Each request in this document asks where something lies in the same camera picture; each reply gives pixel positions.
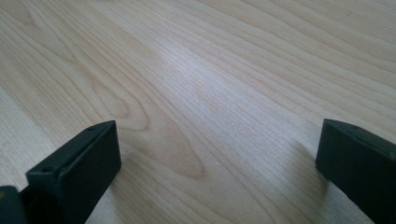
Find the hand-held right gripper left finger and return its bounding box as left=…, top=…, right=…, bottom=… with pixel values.
left=19, top=120, right=122, bottom=224

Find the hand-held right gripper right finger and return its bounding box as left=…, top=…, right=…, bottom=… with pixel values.
left=315, top=118, right=396, bottom=224

